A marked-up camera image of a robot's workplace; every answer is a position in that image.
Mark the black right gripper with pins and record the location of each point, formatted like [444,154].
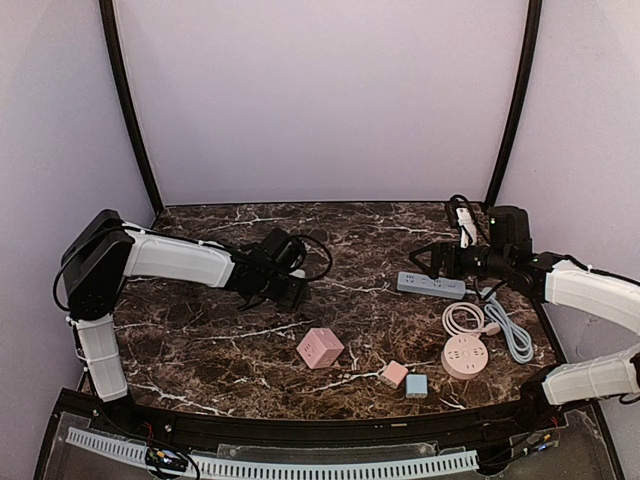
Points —
[444,259]

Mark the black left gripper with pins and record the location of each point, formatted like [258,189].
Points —
[288,295]

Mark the blue power strip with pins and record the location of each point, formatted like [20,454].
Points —
[422,284]

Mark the pink cube socket adapter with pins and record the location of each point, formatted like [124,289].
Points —
[320,348]

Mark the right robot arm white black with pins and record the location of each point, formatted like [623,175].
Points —
[507,255]

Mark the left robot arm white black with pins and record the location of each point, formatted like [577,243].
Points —
[110,253]

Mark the small pink charger plug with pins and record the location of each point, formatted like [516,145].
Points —
[393,374]

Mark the small blue charger plug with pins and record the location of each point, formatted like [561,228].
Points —
[416,386]

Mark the pink round power socket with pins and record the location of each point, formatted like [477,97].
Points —
[464,357]

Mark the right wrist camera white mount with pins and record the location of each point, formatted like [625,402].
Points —
[461,216]

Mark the black table front rail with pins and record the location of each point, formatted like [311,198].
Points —
[353,411]

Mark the white slotted cable duct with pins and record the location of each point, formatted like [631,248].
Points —
[412,461]

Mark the right black frame post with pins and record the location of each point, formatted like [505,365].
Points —
[521,83]

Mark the black frame post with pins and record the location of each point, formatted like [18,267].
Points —
[521,83]
[117,63]

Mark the left black frame post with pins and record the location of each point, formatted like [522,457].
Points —
[117,63]

